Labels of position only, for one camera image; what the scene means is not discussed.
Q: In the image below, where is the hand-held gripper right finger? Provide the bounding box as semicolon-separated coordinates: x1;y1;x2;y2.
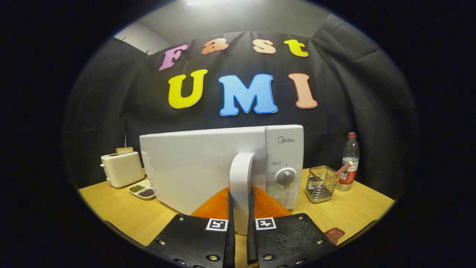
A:
247;185;337;268

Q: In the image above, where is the metal wire utensil holder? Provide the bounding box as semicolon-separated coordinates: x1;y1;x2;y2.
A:
305;166;339;203

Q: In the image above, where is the cream bread toaster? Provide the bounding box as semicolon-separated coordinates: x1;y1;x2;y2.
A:
100;151;145;188

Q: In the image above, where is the clear plastic bottle red label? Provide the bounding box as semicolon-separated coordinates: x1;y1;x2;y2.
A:
337;132;360;192

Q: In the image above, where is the red white striped straw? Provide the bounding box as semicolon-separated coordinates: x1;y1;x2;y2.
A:
323;161;354;183

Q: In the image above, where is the white divided dish with beans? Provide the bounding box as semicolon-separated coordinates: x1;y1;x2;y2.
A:
128;180;158;200

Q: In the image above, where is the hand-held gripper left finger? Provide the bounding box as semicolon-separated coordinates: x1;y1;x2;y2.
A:
146;186;237;268

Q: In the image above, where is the brown grilled meat piece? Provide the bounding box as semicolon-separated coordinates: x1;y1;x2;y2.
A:
324;227;345;245

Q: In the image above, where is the white toaster oven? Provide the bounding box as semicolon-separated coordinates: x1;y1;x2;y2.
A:
139;125;305;236

